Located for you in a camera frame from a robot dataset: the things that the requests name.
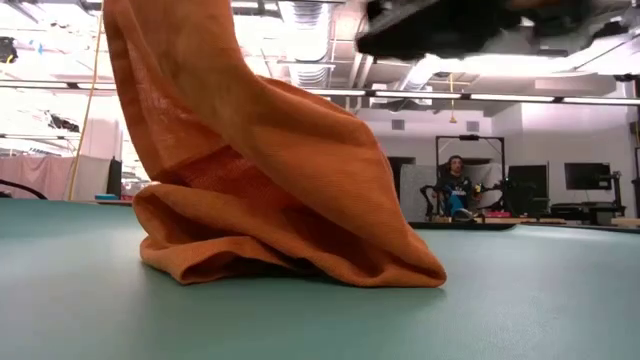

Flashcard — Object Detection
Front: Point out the long ceiling light strip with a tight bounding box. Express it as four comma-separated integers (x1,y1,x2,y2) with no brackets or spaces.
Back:
299,87,640,107

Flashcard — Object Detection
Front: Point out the yellow cable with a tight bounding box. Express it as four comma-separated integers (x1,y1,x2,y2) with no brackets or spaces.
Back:
67,8,105,201

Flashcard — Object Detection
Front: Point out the black computer monitor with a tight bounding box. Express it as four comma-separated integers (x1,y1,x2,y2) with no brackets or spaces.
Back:
507,164,550,201
564,162,613,192

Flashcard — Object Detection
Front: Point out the black upright panel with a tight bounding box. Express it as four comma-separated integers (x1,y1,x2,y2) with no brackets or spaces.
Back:
106,157,124,199

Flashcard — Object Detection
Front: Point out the black ceiling device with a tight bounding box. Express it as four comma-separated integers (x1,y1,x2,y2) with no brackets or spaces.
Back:
0,35,19,65

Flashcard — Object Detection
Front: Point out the green table mat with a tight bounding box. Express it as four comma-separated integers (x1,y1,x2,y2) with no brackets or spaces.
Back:
0,198,640,360

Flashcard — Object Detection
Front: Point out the black curved cable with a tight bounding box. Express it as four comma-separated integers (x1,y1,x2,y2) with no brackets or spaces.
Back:
0,178,49,201

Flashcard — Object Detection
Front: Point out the orange towel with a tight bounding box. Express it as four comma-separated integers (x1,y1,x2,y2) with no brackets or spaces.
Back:
103,0,448,289

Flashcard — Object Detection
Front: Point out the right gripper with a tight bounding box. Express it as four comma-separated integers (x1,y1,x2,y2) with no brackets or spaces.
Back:
355,0,526,60

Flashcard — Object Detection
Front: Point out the pink curtain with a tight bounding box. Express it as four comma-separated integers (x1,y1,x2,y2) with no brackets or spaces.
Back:
0,155,112,201

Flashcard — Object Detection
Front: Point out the person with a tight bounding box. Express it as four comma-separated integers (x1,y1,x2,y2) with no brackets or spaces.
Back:
438,154,476,222

